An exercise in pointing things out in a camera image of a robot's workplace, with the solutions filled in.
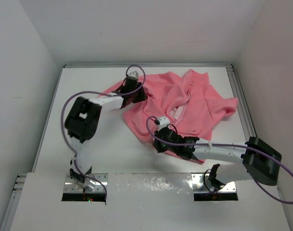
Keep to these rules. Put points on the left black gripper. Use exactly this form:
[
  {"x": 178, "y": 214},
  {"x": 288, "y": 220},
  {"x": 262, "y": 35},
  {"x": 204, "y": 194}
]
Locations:
[{"x": 141, "y": 96}]

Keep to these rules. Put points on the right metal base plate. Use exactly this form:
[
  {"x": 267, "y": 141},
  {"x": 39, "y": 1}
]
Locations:
[{"x": 201, "y": 185}]

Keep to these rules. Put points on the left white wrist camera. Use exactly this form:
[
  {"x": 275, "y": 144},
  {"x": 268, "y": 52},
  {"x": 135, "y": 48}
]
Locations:
[{"x": 134, "y": 76}]

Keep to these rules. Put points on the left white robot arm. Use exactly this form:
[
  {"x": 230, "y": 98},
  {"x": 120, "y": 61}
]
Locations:
[{"x": 83, "y": 118}]

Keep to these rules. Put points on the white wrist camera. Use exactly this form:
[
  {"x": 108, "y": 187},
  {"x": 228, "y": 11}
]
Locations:
[
  {"x": 134, "y": 76},
  {"x": 162, "y": 122}
]

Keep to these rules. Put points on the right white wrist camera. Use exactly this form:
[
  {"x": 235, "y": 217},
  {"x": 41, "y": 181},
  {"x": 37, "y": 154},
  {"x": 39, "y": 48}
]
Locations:
[{"x": 162, "y": 122}]

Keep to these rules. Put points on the metal base plate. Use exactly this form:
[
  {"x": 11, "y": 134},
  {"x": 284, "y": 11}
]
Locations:
[
  {"x": 201, "y": 185},
  {"x": 90, "y": 186}
]

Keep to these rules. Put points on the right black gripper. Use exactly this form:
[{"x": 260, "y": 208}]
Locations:
[{"x": 159, "y": 148}]

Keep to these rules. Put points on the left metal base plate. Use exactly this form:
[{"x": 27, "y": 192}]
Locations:
[{"x": 90, "y": 186}]

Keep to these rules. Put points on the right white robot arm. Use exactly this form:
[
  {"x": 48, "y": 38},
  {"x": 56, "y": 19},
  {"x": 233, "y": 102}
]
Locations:
[{"x": 252, "y": 160}]

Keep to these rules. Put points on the pink zip jacket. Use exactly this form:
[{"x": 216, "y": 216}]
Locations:
[{"x": 190, "y": 102}]

